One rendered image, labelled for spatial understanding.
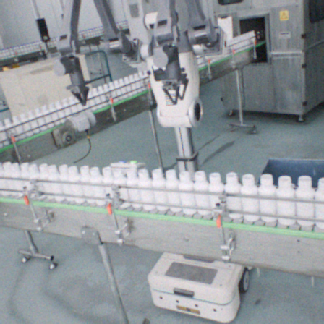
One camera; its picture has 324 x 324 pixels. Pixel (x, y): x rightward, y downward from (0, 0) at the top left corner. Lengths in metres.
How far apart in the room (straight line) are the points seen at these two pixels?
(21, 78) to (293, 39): 3.42
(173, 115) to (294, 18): 3.06
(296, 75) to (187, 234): 3.69
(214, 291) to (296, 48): 3.34
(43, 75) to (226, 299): 4.15
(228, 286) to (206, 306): 0.17
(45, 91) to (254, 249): 4.53
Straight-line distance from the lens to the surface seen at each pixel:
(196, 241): 1.49
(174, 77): 1.41
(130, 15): 7.59
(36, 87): 5.50
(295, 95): 5.02
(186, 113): 1.96
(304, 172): 1.95
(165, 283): 2.34
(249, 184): 1.31
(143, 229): 1.57
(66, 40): 1.65
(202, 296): 2.26
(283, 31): 4.91
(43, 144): 3.01
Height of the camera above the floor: 1.77
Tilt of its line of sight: 23 degrees down
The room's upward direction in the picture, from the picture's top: 11 degrees counter-clockwise
